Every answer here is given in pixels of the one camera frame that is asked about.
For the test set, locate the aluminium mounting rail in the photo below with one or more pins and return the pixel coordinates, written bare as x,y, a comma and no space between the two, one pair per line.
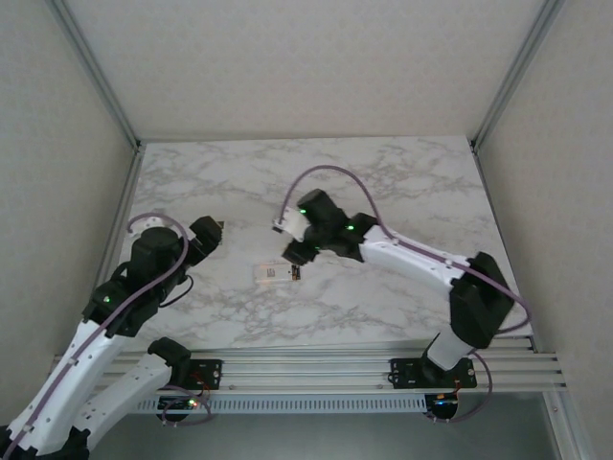
306,369

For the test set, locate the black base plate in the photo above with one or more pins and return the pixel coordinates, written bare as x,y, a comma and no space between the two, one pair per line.
211,369
404,371

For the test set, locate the aluminium table edge rail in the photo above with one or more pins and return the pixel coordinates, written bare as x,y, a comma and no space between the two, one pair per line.
122,206

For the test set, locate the white battery box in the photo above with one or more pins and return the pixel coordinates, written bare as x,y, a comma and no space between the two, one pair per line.
268,273

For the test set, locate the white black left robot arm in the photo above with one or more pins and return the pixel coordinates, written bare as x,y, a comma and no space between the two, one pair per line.
72,374

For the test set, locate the controller board with LED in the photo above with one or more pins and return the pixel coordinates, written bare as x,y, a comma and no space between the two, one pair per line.
179,405
445,405

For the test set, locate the aluminium frame post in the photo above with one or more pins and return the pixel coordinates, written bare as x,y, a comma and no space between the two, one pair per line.
515,72
97,72
560,431

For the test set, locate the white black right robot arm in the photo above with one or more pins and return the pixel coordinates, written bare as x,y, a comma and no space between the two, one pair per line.
407,254

